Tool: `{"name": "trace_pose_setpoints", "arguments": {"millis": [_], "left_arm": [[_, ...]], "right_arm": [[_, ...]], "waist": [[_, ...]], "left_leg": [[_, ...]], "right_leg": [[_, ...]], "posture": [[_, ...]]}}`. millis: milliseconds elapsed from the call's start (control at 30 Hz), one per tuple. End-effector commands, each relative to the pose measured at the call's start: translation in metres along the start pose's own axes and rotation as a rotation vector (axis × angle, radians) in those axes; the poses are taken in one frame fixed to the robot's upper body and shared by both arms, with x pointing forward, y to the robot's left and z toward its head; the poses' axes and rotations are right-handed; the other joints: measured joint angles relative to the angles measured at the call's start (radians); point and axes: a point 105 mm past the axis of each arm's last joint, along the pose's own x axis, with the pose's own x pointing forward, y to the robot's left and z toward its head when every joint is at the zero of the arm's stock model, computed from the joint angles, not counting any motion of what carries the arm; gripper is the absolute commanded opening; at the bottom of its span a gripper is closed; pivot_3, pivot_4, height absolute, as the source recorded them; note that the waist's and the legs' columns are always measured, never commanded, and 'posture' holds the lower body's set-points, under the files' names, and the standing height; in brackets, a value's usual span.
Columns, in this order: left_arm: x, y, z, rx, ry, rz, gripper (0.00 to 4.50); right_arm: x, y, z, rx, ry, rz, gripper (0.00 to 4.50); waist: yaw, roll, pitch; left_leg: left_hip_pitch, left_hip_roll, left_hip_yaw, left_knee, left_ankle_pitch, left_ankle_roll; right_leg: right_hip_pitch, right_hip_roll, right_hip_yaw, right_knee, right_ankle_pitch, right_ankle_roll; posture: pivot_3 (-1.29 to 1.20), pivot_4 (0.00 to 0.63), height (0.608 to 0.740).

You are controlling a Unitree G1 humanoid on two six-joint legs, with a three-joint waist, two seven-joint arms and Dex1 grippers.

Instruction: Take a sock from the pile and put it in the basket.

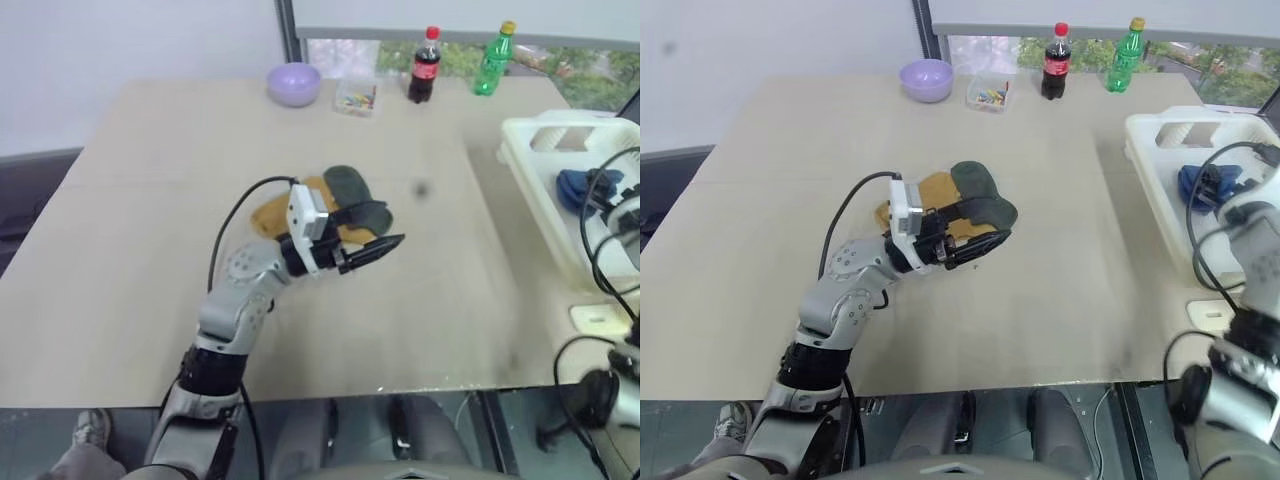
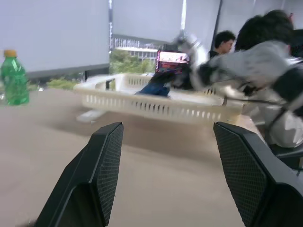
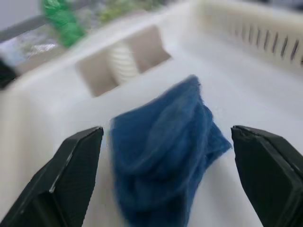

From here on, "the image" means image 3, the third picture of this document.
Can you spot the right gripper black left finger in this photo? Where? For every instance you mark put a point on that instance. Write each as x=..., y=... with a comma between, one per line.
x=59, y=184

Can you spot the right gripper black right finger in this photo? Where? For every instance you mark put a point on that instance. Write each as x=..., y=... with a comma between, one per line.
x=272, y=179

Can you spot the blue sock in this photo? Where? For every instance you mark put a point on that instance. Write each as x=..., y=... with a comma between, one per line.
x=165, y=153

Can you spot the cream plastic basket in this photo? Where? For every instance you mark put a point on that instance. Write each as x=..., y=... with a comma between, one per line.
x=236, y=82

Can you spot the green bottle with yellow cap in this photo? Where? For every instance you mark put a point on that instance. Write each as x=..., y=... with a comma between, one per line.
x=64, y=23

